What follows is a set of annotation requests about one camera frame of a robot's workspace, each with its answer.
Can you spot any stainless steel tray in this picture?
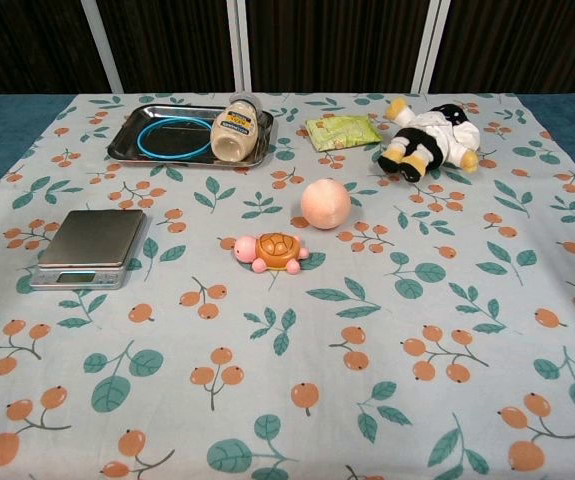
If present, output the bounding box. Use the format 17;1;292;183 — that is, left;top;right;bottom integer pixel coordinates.
105;103;277;169

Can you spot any peach coloured ball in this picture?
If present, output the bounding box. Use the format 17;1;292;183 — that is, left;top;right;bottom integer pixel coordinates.
300;178;352;231

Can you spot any black white plush toy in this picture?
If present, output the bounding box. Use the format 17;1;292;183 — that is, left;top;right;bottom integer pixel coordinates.
377;97;482;184

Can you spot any dark folding screen panel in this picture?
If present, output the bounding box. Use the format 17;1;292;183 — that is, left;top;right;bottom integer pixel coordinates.
0;0;121;96
89;0;246;96
236;0;441;96
416;0;575;96

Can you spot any blue rubber ring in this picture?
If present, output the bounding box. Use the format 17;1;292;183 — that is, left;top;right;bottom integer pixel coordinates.
135;115;218;161

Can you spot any pink orange toy turtle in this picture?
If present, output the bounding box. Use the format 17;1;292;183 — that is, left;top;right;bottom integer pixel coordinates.
232;232;311;276

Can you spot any floral print tablecloth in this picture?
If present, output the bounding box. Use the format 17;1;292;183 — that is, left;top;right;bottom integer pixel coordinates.
0;92;575;480

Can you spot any mayonnaise squeeze bottle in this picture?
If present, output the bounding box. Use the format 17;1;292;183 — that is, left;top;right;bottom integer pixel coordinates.
209;92;262;164

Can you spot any green snack packet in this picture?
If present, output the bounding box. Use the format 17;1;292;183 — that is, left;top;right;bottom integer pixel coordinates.
304;114;382;153

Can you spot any silver digital kitchen scale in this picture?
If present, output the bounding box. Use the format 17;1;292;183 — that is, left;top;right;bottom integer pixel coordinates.
30;209;148;290

